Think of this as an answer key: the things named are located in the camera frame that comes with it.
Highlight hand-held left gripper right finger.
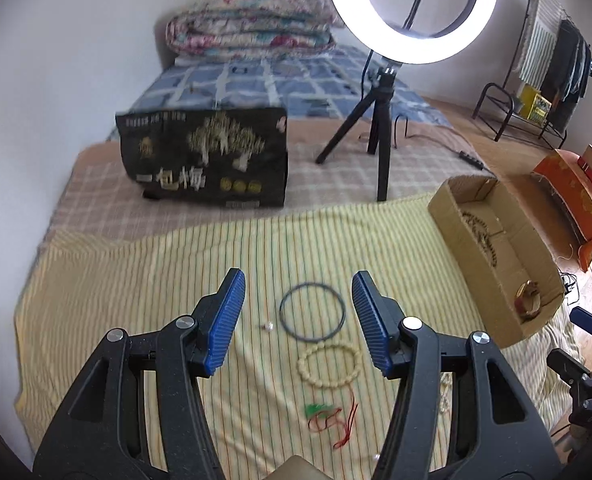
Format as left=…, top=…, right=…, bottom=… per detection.
left=351, top=270, right=564, bottom=480

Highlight black snack bag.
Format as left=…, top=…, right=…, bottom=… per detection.
left=114, top=106, right=291, bottom=209

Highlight folded floral quilt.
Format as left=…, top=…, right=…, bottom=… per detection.
left=166, top=0, right=344, bottom=61

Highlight beige checked blanket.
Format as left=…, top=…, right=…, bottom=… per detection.
left=40, top=110, right=499, bottom=251

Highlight yellow box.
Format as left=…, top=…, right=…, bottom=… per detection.
left=518, top=85, right=552, bottom=123

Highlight brown wooden bead necklace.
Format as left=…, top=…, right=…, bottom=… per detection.
left=458, top=211, right=502, bottom=268

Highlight cardboard box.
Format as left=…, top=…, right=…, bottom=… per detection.
left=427, top=175, right=567, bottom=348

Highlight cream bead bracelet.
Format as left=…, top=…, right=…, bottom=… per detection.
left=298, top=345, right=361, bottom=387

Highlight black cable with inline switch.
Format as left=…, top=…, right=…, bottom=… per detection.
left=358, top=47, right=497, bottom=178

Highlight striped hanging towel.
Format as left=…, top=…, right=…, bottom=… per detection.
left=518, top=0, right=569, bottom=86

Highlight dark thin bangle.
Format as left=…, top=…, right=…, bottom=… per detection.
left=280, top=282, right=347, bottom=345

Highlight red and gold bracelet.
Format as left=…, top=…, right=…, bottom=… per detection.
left=515, top=280, right=544, bottom=318

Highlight orange patterned box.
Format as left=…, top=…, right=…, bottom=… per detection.
left=532, top=149, right=592, bottom=271

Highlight yellow striped cloth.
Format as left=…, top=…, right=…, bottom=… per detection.
left=13, top=192, right=592, bottom=480

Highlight red string jade pendant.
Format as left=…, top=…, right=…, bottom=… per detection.
left=303, top=402, right=359, bottom=451

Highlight dark hanging clothes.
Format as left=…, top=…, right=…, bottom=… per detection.
left=541, top=20, right=592, bottom=131

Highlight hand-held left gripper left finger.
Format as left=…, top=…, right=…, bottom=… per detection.
left=33, top=267, right=247, bottom=480

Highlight black tripod stand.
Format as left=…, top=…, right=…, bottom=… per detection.
left=316, top=62, right=411, bottom=203

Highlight black metal clothes rack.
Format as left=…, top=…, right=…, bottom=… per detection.
left=506, top=0, right=592, bottom=136

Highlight white ring light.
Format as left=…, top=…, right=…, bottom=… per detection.
left=322, top=0, right=500, bottom=66

